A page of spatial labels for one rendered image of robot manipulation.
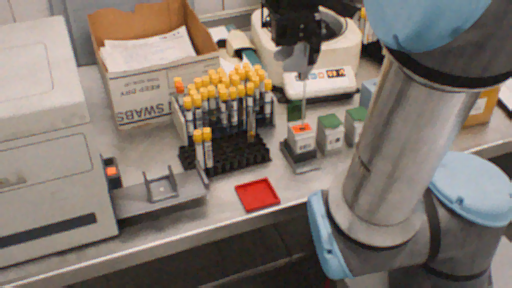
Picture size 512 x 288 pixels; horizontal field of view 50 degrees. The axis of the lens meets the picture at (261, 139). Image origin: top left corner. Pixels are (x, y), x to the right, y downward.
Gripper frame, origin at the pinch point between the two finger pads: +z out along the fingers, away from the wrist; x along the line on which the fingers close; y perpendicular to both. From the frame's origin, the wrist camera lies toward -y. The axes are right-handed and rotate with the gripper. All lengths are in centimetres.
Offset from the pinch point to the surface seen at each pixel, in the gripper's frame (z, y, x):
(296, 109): 10.5, -0.2, -3.1
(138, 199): 16.6, 33.2, 4.2
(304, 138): 13.8, 0.2, 1.9
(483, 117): 18.8, -41.9, 3.6
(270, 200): 20.4, 9.9, 9.2
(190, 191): 16.6, 24.0, 5.4
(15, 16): 7, 50, -56
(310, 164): 19.3, -0.6, 3.8
